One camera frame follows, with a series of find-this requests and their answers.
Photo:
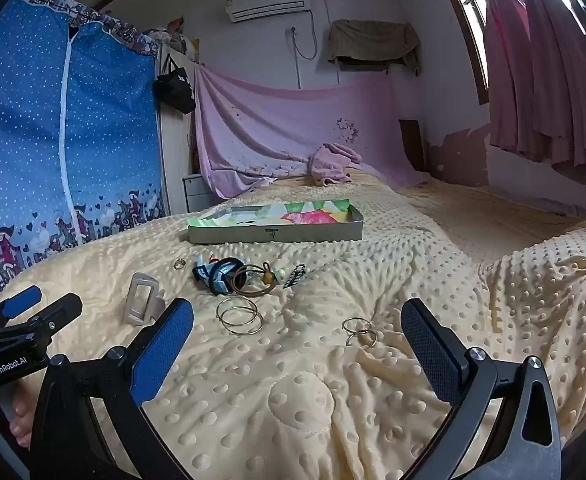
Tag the pink crumpled towel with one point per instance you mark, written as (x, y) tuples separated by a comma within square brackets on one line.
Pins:
[(333, 162)]

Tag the white drawer cabinet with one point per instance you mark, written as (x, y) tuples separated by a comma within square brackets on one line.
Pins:
[(197, 191)]

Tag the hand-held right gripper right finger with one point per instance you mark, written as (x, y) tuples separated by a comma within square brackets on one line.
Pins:
[(433, 355)]

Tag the blue white bow clip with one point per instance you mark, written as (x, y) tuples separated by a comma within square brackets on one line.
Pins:
[(200, 270)]

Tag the window frame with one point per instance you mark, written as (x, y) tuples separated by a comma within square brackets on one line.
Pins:
[(475, 35)]

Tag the black hair clip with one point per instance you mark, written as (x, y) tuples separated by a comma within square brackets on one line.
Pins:
[(295, 276)]

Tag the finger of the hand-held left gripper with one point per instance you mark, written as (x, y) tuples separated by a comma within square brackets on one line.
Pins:
[(53, 312), (20, 300)]

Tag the pink curtain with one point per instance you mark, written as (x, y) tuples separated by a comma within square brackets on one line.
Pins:
[(538, 75)]

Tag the metal tray with painted lining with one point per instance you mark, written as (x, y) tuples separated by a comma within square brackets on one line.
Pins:
[(273, 230)]

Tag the blue dotted fabric wardrobe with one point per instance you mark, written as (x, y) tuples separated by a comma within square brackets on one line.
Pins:
[(23, 135)]

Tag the silver bangle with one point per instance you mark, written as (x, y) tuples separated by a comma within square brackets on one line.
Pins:
[(262, 321), (217, 310)]

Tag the brown cloth over shelf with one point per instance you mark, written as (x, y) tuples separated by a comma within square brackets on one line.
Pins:
[(373, 40)]

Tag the beige hair claw clip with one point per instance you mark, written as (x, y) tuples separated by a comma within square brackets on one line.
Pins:
[(140, 305)]

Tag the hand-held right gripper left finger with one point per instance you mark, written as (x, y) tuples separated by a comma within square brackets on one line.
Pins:
[(163, 350)]

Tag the person's left hand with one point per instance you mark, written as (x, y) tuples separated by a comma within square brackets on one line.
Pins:
[(20, 420)]

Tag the pink hanging sheet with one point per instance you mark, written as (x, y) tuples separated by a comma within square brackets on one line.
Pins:
[(273, 125)]

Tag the wooden wardrobe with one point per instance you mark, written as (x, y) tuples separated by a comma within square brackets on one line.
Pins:
[(175, 160)]

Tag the black bag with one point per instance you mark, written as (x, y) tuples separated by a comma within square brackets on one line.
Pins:
[(175, 91)]

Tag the white air conditioner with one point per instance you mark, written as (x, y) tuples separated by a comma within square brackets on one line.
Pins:
[(268, 4)]

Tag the pile of cloth bundles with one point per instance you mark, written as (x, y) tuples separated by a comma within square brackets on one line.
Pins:
[(175, 32)]

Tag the brown board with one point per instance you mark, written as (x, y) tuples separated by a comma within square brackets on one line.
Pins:
[(413, 142)]

